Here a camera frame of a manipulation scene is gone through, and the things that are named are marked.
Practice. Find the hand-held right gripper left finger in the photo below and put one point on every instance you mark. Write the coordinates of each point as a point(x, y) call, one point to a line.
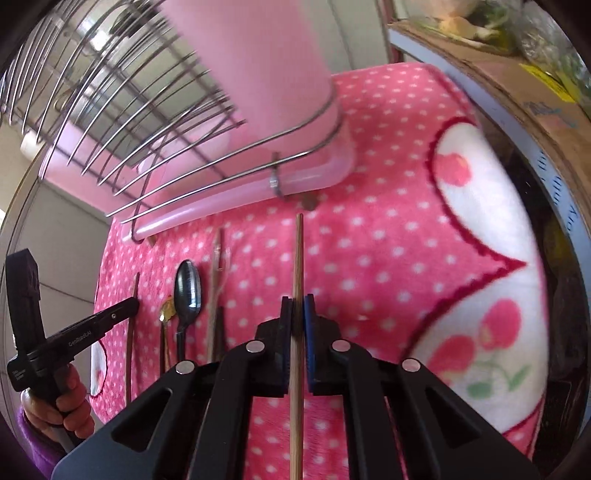
point(285, 323)

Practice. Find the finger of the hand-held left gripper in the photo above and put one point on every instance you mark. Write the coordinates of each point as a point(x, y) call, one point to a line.
point(120, 311)

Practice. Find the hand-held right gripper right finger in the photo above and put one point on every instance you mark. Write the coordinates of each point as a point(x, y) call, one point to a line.
point(309, 323)

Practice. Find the wooden chopstick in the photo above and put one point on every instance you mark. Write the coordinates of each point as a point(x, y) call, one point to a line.
point(298, 258)

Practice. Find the pink plastic utensil cup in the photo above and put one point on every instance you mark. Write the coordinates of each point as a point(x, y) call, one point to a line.
point(258, 60)

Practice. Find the person's left forearm purple sleeve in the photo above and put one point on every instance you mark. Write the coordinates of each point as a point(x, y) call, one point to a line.
point(37, 452)

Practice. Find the person's left hand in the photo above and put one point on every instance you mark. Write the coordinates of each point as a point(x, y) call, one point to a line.
point(76, 406)

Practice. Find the small gold spoon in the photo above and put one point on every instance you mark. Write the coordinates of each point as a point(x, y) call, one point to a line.
point(166, 313)

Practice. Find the dark brown chopstick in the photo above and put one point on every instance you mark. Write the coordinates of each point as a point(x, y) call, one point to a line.
point(129, 360)

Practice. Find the black chopstick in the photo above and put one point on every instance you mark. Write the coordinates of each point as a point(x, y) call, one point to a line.
point(222, 332)

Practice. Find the black spoon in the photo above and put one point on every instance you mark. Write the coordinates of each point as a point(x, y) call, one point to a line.
point(187, 286)

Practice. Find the pink polka dot blanket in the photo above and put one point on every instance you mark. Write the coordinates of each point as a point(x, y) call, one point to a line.
point(378, 221)

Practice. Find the pink plastic drip tray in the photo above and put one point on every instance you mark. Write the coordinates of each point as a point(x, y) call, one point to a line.
point(314, 170)

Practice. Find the metal storage shelf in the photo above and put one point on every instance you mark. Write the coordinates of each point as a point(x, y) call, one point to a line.
point(384, 27)

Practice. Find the cardboard box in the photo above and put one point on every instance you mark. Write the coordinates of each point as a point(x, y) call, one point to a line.
point(508, 87)

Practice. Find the ginger piece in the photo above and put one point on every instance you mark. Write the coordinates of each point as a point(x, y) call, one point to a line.
point(455, 26)

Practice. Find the clear plastic container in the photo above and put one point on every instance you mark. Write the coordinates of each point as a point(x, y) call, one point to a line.
point(489, 23)

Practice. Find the plastic bag of greens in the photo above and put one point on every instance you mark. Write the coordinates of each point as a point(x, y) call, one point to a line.
point(554, 37)

